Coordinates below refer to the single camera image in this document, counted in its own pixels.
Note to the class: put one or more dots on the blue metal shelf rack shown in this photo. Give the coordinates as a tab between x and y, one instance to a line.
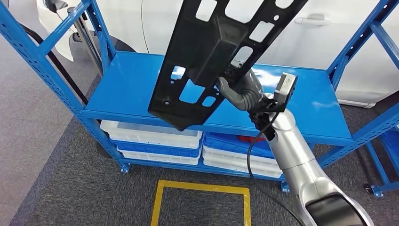
131	87

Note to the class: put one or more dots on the white car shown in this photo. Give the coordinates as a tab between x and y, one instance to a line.
311	46

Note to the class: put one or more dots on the red object in bin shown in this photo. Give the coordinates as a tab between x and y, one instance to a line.
249	139

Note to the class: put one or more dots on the yellow floor tape square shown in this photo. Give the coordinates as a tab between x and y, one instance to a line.
202	186

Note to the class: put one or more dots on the white plastic bin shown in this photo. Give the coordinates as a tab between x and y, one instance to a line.
224	168
149	138
227	159
156	158

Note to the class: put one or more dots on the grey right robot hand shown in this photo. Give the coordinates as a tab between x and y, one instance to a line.
246	93

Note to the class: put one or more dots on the grey metal stand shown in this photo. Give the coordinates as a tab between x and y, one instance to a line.
84	37

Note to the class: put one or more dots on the blue rack on casters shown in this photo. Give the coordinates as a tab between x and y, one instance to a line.
377	163

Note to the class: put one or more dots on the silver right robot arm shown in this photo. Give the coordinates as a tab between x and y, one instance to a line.
290	146

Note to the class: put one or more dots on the long black plastic part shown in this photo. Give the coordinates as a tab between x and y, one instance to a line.
193	46

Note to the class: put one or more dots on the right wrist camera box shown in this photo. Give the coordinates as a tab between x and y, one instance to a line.
285	87

